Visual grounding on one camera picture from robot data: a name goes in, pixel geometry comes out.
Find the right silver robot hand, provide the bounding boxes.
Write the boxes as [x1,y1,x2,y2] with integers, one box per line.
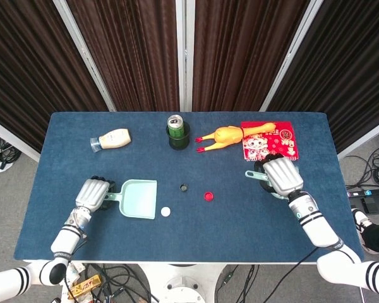
[254,153,304,198]

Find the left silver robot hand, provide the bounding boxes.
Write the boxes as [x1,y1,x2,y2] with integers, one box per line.
[74,175,117,213]

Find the mint green hand brush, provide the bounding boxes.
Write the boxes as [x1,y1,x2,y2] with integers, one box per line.
[244,169,290,200]

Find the mint green dustpan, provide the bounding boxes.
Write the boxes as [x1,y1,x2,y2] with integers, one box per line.
[105,179,158,220]

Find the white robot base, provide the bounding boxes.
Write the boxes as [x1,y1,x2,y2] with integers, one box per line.
[138,263,229,303]

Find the cream mayonnaise squeeze bottle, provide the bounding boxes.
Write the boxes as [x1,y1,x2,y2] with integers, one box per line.
[90,128,133,155]

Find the black cup holder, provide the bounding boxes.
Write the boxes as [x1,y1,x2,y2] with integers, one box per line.
[165,122,191,151]

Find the green soda can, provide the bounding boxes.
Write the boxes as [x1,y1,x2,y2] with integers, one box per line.
[167,114,184,139]

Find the red cartoon envelope pack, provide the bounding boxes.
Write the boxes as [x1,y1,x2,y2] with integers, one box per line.
[241,121,299,162]

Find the yellow rubber chicken toy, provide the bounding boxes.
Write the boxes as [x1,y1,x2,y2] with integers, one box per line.
[195,122,280,154]

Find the black power strip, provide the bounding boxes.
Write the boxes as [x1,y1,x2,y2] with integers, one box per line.
[346,186,379,199]

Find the yellow printed cardboard box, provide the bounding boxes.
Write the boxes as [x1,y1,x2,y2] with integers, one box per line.
[68,274,102,300]

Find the black foot pedal box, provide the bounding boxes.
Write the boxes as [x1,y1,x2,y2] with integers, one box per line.
[363,197,379,213]

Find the blue table cloth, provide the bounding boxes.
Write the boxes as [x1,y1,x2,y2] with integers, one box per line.
[13,111,366,263]

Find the brown pleated curtain panel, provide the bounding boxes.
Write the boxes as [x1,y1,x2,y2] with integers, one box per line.
[0,0,110,153]
[66,0,180,112]
[192,0,310,112]
[267,0,379,153]

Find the white metal frame rail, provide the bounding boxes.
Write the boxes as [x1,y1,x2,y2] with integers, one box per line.
[0,115,41,162]
[337,116,379,160]

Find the black cables under table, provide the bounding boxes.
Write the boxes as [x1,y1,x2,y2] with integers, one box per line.
[85,263,260,303]

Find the white metal frame post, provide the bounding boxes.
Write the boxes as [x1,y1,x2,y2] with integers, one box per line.
[52,0,117,112]
[175,0,195,112]
[260,0,323,112]

